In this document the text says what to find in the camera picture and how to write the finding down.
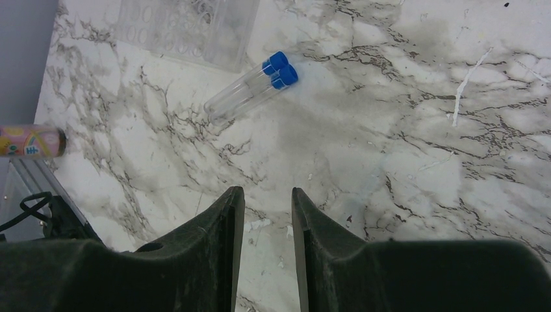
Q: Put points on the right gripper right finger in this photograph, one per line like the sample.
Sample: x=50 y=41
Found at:
x=338 y=271

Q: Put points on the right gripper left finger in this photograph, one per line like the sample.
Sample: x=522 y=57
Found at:
x=194 y=267

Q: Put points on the pink patterned cylinder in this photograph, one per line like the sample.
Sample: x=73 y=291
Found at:
x=32 y=141

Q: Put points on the blue capped test tube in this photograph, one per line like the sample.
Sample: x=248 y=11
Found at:
x=251 y=88
x=289 y=76

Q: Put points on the clear test tube rack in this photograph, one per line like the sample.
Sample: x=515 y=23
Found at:
x=213 y=33

